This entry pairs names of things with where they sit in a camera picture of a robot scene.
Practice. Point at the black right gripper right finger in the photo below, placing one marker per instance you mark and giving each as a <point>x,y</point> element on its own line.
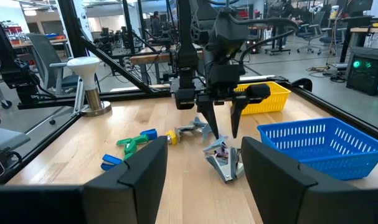
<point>276,193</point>

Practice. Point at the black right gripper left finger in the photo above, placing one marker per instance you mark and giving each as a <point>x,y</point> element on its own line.
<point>129,199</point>

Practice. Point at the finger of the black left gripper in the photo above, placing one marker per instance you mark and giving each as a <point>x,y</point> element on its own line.
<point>211,115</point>
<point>237,113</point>

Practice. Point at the silver staple remover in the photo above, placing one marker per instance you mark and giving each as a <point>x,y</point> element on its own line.
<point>202,124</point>
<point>185,129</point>

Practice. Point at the light blue staple remover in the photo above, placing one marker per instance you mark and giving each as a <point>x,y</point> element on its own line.
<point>215,144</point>

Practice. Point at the blue stapler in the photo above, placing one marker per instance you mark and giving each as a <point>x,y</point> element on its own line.
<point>149,134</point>
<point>112,160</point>

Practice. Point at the yellow stapler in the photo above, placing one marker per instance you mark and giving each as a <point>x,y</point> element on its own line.
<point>172,137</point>

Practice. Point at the long green stapler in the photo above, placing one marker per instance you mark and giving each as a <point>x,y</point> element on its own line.
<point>135,139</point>

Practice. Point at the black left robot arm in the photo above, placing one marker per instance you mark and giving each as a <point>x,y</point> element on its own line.
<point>187,46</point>

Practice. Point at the yellow plastic basket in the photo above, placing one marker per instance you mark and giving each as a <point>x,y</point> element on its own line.
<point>272,99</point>

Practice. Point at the blue plastic basket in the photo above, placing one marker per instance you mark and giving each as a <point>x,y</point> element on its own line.
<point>332,168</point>

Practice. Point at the wooden workbench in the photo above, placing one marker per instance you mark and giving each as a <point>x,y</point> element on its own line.
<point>151,58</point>

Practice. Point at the person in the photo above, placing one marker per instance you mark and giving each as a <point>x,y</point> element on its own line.
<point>156,23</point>

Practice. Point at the black office chair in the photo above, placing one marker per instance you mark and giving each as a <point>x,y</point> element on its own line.
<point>313,29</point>

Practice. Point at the black computer tower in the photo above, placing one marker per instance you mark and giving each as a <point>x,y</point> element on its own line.
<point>363,81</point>

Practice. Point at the white table lamp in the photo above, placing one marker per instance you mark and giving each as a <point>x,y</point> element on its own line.
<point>84,71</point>

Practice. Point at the grey padded armrest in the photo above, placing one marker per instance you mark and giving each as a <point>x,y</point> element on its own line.
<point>5,138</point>

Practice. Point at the wooden desk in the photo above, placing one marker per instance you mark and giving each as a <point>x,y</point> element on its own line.
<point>366,30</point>

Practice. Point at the grey office chair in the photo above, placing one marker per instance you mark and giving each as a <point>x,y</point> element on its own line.
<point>42,53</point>

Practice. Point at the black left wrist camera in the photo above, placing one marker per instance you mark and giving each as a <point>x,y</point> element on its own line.
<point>227,34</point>

